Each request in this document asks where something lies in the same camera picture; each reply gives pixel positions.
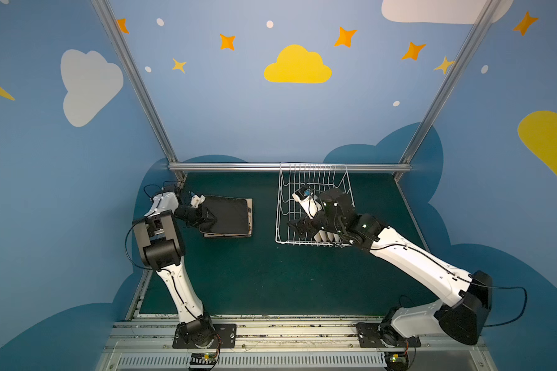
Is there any floral square plate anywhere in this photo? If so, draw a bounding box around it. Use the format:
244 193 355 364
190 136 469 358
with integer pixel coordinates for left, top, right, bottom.
202 233 252 238
246 199 253 236

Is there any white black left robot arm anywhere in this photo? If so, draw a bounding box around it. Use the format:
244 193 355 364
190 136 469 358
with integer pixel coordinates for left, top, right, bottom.
129 185 218 349

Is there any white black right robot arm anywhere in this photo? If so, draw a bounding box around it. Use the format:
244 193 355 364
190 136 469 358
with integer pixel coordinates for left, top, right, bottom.
289 186 493 347

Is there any left small circuit board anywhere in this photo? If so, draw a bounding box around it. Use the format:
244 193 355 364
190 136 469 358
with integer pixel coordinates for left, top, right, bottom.
188 353 218 371

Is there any small circuit board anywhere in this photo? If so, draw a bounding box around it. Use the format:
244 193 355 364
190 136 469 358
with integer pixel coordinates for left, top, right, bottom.
188 353 218 371
385 352 409 371

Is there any right small circuit board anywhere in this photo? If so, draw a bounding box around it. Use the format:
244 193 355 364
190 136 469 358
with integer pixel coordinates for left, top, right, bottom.
385 352 409 371

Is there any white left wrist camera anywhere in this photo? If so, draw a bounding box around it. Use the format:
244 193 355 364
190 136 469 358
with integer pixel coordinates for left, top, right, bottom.
190 195 206 209

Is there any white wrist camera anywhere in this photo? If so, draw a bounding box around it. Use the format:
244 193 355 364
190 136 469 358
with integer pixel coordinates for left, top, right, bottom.
292 185 322 219
190 195 206 209

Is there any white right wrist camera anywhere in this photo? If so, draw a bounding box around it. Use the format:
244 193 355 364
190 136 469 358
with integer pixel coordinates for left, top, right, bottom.
292 185 322 219

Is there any white wire dish rack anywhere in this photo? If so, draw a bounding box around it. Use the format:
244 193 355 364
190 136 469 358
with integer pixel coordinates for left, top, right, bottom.
275 170 353 247

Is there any aluminium back frame rail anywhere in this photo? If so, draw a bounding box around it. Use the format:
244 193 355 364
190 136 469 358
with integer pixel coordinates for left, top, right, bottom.
168 162 412 173

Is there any aluminium left corner post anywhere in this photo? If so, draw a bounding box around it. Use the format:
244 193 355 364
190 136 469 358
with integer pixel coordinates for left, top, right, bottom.
91 0 186 186

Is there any aluminium corner post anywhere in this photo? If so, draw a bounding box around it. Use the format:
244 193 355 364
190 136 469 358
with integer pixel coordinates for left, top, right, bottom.
91 0 186 186
393 0 502 183

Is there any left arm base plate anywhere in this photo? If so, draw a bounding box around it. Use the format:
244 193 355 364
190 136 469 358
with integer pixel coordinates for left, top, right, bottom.
172 323 237 349

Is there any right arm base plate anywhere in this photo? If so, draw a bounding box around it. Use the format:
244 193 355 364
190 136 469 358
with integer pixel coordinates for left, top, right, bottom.
355 322 422 348

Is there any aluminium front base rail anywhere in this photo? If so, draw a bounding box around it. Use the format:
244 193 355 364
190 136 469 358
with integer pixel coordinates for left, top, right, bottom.
96 315 497 370

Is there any aluminium right corner post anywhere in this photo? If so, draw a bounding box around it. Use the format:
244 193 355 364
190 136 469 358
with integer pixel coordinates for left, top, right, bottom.
393 0 502 183

